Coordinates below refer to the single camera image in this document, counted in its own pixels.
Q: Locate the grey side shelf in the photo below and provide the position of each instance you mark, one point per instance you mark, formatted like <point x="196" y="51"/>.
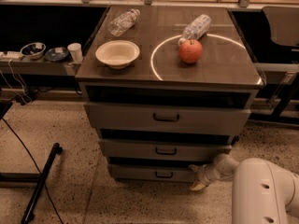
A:
<point x="39" y="67"/>

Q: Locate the clear plastic bottle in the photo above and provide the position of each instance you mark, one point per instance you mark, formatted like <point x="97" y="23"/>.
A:
<point x="124" y="22"/>
<point x="196" y="29"/>

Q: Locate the red apple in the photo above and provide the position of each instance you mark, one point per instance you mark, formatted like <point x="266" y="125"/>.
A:
<point x="190" y="51"/>

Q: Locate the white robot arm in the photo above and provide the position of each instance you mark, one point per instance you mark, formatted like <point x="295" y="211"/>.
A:
<point x="262" y="192"/>

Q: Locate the dark chair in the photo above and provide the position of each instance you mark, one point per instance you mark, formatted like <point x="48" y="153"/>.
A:
<point x="284" y="31"/>

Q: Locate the grey drawer cabinet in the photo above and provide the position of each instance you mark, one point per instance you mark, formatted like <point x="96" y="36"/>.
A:
<point x="224" y="76"/>

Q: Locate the black stand leg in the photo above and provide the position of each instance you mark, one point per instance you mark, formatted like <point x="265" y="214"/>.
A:
<point x="40" y="184"/>

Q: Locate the clear plastic bottle left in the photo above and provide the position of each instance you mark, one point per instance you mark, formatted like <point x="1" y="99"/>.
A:
<point x="124" y="22"/>

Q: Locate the clear plastic bottle right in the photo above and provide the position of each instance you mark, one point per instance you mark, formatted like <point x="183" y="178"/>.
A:
<point x="196" y="29"/>

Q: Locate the grey drawer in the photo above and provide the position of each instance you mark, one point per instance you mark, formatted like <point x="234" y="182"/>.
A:
<point x="152" y="173"/>
<point x="166" y="118"/>
<point x="160" y="151"/>

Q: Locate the white power strip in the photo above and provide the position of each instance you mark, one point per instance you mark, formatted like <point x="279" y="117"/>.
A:
<point x="14" y="55"/>

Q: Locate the dark blue bowl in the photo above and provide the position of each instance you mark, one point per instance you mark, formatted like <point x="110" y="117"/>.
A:
<point x="57" y="54"/>

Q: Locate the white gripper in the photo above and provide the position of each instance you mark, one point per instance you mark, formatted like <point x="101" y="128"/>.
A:
<point x="205" y="174"/>

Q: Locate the white paper cup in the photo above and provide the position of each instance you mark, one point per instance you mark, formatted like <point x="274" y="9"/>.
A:
<point x="76" y="52"/>

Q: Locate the white patterned bowl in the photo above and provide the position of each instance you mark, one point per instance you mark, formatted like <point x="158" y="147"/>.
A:
<point x="33" y="51"/>

